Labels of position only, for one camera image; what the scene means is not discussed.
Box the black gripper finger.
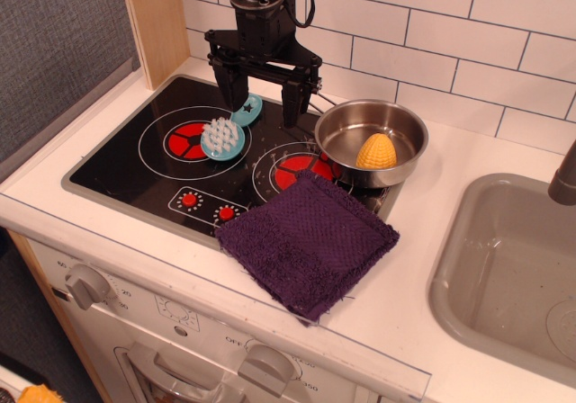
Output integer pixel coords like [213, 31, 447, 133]
[211, 58, 248, 111]
[282, 80, 311, 128]

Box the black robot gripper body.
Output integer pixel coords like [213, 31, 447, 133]
[205, 8, 322, 89]

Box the yellow toy corn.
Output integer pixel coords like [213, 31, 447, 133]
[355, 133, 397, 169]

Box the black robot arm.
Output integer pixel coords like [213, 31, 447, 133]
[204, 0, 322, 128]

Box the stainless steel pot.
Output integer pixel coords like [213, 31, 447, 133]
[315, 99, 428, 188]

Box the teal scrubber brush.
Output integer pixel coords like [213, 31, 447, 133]
[200, 94, 263, 161]

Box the black toy stovetop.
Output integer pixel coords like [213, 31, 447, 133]
[60, 74, 405, 251]

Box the red left stove knob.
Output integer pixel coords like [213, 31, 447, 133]
[181, 193, 198, 208]

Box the red stove knob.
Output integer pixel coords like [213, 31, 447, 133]
[218, 206, 236, 221]
[181, 193, 198, 208]

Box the red right stove knob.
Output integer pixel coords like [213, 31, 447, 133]
[218, 206, 236, 221]

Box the purple folded cloth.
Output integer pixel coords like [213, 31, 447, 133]
[215, 170, 400, 322]

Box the grey left oven knob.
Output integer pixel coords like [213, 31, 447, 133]
[65, 264, 111, 310]

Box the grey oven knob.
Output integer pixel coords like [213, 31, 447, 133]
[238, 345, 295, 398]
[65, 264, 111, 310]

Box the grey sink basin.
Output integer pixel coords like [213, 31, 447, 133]
[429, 174, 575, 387]

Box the grey right oven knob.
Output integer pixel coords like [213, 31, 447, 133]
[238, 345, 295, 398]

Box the white toy oven front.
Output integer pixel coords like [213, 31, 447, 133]
[30, 241, 429, 402]

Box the grey faucet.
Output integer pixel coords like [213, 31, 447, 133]
[548, 141, 576, 206]

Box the orange object bottom corner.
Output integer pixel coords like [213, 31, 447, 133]
[17, 384, 64, 403]

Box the grey oven door handle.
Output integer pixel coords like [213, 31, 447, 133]
[124, 344, 248, 402]

